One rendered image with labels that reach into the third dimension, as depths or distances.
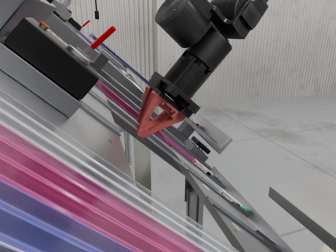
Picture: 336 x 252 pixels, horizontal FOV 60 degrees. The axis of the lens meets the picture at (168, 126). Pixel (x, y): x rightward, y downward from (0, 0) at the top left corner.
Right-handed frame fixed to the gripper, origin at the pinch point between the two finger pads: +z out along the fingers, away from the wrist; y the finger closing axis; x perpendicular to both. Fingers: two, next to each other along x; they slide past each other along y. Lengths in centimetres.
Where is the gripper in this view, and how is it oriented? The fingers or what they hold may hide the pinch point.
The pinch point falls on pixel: (141, 130)
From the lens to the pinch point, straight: 48.9
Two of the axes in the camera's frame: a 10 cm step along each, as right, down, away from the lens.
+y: 2.8, 3.4, -9.0
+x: 7.2, 5.5, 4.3
